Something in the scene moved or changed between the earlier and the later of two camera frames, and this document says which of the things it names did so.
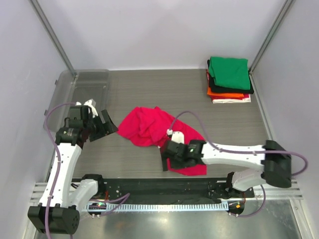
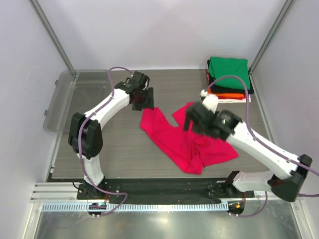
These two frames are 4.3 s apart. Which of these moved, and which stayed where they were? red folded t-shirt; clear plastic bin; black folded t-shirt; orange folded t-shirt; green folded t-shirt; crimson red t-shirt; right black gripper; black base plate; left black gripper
Moved: crimson red t-shirt; left black gripper; right black gripper
Stayed: black base plate; orange folded t-shirt; clear plastic bin; green folded t-shirt; red folded t-shirt; black folded t-shirt
